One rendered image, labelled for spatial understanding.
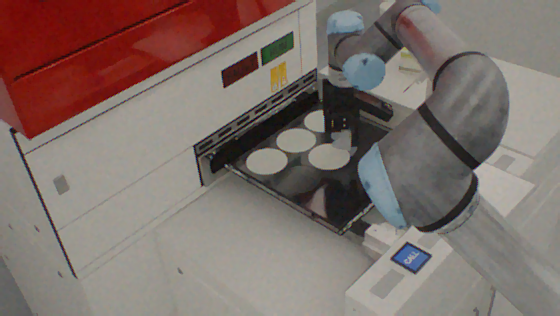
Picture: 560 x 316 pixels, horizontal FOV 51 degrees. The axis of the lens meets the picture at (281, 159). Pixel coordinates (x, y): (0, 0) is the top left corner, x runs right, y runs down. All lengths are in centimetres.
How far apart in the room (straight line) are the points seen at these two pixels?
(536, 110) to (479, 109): 76
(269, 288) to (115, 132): 45
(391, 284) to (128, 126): 62
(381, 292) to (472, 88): 43
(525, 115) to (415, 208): 75
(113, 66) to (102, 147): 19
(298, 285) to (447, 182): 54
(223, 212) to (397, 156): 72
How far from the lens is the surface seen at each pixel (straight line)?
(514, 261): 92
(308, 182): 138
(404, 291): 108
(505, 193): 128
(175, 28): 120
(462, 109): 79
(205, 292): 140
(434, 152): 79
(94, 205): 130
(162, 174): 138
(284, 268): 130
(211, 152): 144
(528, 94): 161
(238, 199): 147
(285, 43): 152
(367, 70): 114
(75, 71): 110
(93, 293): 144
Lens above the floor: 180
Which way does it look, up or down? 39 degrees down
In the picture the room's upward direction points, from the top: 5 degrees counter-clockwise
